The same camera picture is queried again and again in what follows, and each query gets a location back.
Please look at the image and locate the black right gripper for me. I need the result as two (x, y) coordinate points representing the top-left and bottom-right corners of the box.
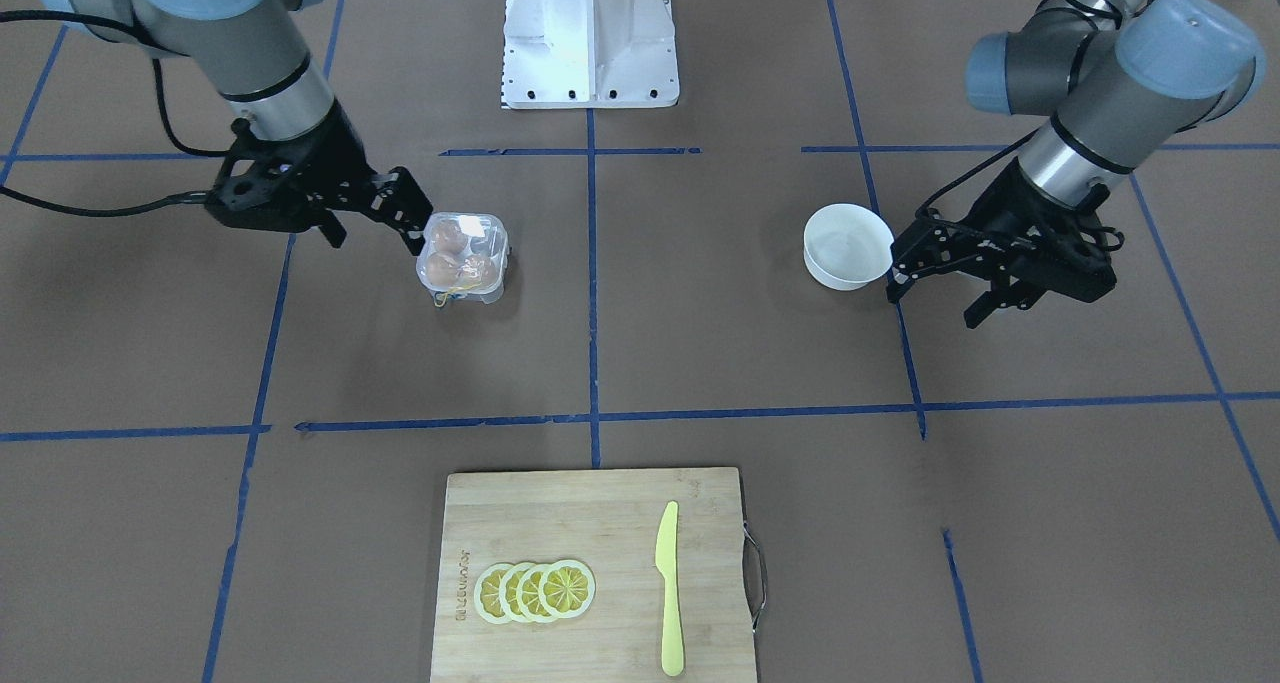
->
(204, 104), (434, 256)

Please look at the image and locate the white bowl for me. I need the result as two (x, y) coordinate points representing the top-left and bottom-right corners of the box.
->
(803, 203), (893, 292)

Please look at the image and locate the yellow plastic knife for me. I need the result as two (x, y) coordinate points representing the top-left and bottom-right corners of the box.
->
(654, 500), (685, 678)

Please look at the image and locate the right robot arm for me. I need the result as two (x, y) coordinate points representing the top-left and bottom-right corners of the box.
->
(26, 0), (433, 255)

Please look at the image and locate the brown egg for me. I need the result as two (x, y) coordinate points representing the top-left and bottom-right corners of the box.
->
(457, 255), (500, 292)
(422, 253), (461, 292)
(430, 219), (470, 256)

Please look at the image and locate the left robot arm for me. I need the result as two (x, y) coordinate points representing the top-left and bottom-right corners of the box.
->
(886, 0), (1267, 327)

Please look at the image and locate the brown egg in box front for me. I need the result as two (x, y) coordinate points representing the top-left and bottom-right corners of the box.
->
(422, 253), (461, 292)

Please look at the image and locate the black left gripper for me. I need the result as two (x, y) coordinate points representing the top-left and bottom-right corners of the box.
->
(886, 159), (1124, 329)

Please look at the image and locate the wooden cutting board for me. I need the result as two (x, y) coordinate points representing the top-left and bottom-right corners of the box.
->
(428, 466), (759, 682)

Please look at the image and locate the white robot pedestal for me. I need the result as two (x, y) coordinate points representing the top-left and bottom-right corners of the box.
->
(500, 0), (681, 110)

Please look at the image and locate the clear plastic egg box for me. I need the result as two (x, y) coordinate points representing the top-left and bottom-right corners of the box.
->
(416, 212), (511, 310)

